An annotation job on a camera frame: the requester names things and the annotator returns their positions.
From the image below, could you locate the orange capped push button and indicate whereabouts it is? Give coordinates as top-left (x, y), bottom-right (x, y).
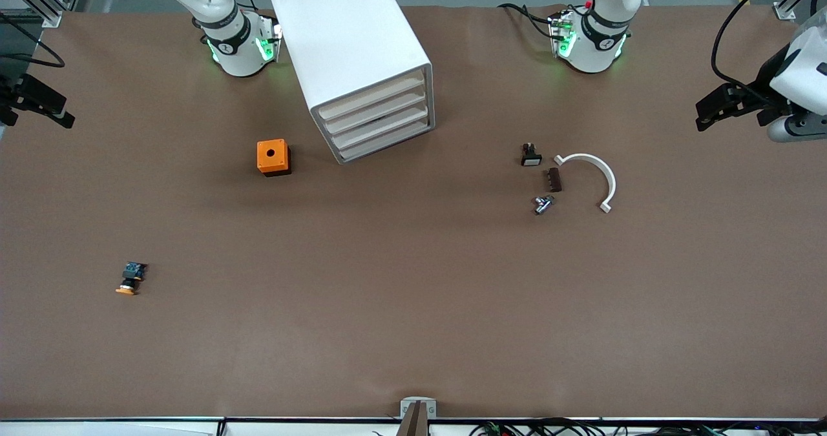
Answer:
top-left (115, 262), bottom-right (149, 296)

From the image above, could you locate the orange box with hole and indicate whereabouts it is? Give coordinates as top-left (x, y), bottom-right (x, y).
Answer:
top-left (256, 139), bottom-right (292, 177)

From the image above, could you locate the brown table mat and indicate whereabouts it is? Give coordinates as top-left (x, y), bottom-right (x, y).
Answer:
top-left (0, 3), bottom-right (827, 421)

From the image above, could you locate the black camera cable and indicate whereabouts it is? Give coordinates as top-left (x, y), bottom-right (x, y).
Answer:
top-left (711, 0), bottom-right (827, 93)
top-left (0, 10), bottom-right (67, 68)

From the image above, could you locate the white half ring clamp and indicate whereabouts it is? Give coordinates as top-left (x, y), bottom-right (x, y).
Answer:
top-left (554, 154), bottom-right (617, 214)

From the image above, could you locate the black base cable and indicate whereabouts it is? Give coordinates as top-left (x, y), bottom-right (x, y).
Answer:
top-left (497, 3), bottom-right (560, 40)

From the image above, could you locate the black cable bundle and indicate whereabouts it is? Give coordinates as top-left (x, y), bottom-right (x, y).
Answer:
top-left (470, 417), bottom-right (827, 436)

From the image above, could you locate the grey camera stand bracket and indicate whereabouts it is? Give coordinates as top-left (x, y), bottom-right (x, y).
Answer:
top-left (397, 397), bottom-right (437, 436)

